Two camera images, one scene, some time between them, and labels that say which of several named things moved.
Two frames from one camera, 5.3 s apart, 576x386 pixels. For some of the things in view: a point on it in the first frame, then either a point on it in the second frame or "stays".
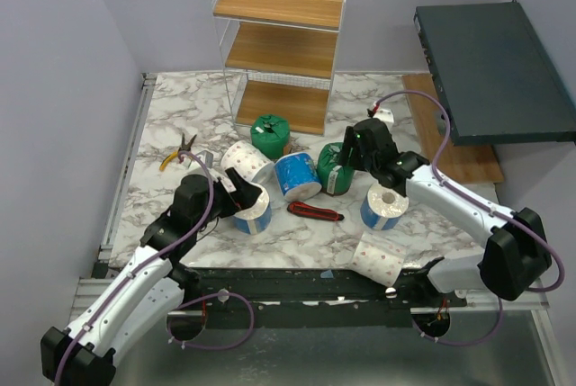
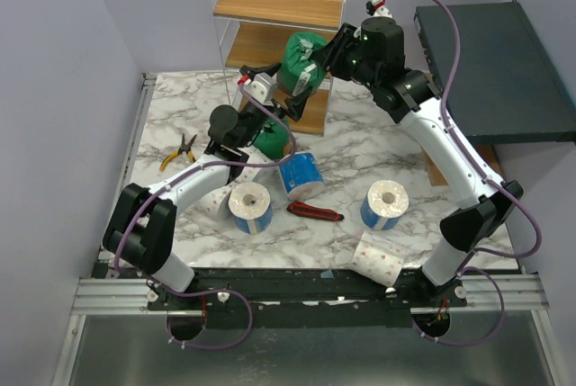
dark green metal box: x=495 y=78 stays
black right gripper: x=354 y=152 -> x=331 y=50
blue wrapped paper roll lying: x=297 y=177 stays
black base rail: x=319 y=298 stays
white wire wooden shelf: x=278 y=18 stays
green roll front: x=334 y=178 -> x=300 y=74
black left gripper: x=243 y=197 -> x=295 y=105
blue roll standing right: x=382 y=208 stays
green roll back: x=270 y=134 stays
